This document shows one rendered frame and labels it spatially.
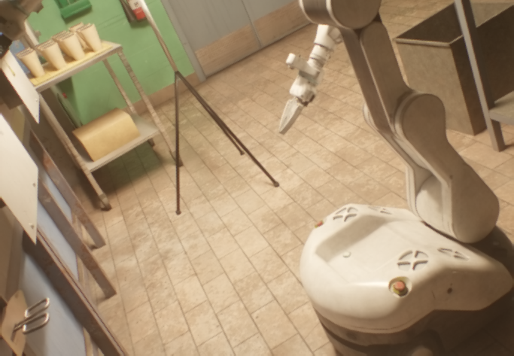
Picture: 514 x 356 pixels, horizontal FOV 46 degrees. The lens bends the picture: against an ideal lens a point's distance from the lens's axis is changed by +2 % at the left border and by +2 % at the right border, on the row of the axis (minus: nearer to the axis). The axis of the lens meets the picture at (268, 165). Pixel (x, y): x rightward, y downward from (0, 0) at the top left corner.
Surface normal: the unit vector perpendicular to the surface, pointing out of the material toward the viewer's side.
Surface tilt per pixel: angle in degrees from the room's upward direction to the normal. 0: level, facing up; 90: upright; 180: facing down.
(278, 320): 0
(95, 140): 90
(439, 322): 90
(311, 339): 0
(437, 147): 90
